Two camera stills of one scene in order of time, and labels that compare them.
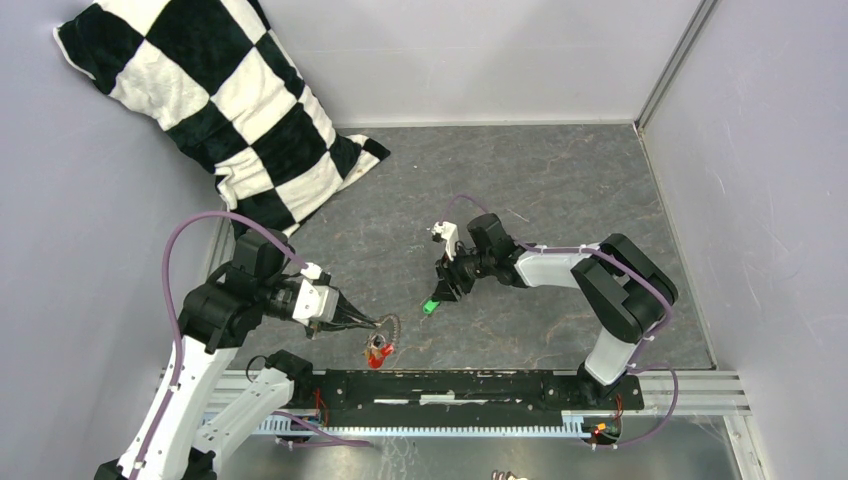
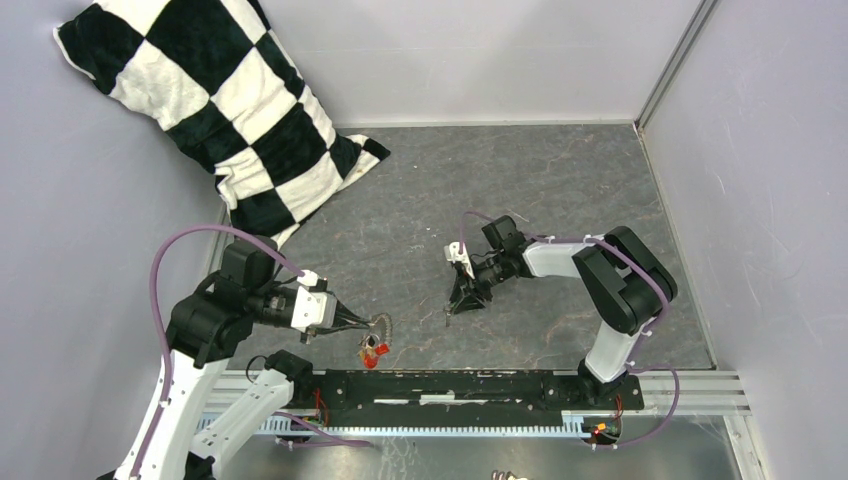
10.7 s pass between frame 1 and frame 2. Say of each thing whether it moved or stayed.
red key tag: moved
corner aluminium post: stayed
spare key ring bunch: stayed
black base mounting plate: stayed
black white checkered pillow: stayed
